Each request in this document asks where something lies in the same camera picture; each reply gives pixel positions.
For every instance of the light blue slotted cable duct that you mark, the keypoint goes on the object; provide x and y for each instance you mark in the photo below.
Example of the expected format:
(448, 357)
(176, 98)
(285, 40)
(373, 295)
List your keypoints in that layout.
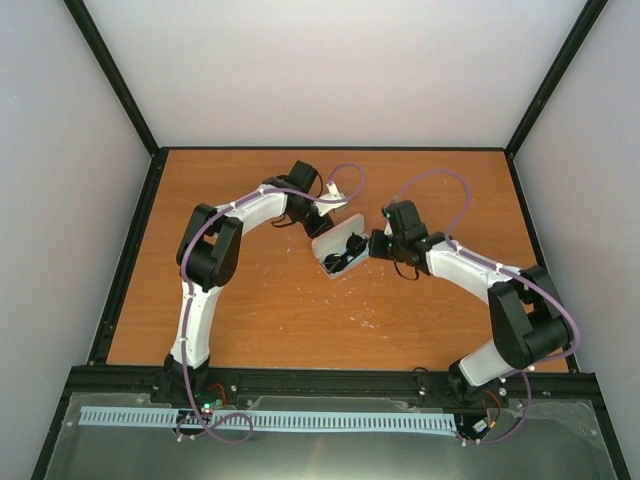
(273, 421)

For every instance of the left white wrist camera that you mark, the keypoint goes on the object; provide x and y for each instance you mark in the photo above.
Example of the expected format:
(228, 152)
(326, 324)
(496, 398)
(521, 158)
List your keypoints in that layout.
(331, 201)

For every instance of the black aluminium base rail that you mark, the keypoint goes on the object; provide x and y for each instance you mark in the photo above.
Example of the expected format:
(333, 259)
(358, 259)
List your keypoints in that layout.
(238, 386)

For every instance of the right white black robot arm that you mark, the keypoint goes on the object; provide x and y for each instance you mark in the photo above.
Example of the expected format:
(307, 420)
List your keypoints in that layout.
(528, 321)

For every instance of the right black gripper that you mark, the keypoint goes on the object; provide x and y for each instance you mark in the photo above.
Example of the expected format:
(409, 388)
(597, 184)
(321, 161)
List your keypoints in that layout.
(374, 246)

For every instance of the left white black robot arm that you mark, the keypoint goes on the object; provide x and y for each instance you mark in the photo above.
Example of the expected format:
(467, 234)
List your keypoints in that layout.
(208, 256)

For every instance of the right black frame post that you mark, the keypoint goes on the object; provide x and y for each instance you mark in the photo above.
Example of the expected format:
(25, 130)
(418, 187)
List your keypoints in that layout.
(579, 32)

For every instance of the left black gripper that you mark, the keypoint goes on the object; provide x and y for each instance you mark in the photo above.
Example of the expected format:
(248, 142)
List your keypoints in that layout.
(316, 230)

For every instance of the black frame post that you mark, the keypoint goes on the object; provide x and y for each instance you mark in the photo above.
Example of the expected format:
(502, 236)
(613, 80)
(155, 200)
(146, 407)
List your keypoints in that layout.
(100, 51)
(579, 32)

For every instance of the pink glasses case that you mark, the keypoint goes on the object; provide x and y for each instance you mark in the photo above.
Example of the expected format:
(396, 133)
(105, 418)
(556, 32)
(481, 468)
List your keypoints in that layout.
(334, 241)

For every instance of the black thin-frame sunglasses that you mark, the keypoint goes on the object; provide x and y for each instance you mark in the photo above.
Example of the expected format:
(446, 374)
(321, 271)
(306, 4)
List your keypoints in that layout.
(355, 248)

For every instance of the left black frame post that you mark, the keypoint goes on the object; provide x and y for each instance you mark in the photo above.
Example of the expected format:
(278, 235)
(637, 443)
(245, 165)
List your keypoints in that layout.
(100, 51)

